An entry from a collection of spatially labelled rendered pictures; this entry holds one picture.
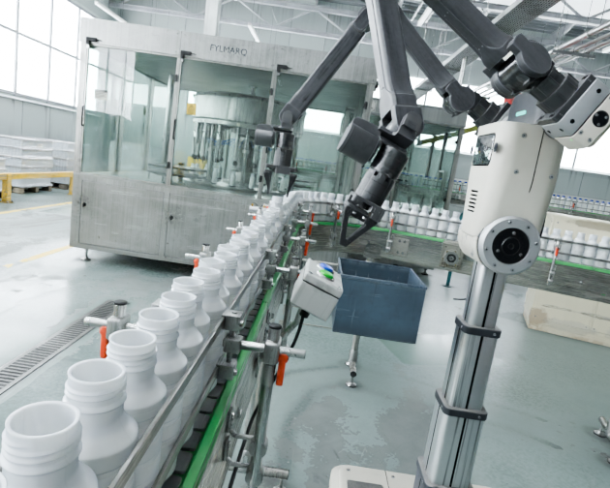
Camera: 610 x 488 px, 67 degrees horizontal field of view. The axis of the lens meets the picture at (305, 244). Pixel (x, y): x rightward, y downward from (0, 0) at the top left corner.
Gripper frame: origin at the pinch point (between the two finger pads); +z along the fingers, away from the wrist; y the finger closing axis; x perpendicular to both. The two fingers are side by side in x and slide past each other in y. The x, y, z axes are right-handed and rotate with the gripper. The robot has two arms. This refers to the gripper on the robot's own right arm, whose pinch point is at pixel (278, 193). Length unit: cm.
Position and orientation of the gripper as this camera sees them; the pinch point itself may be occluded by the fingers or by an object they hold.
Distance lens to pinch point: 154.5
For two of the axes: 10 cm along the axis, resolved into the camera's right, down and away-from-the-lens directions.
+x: -0.4, 1.7, -9.8
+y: -9.9, -1.5, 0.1
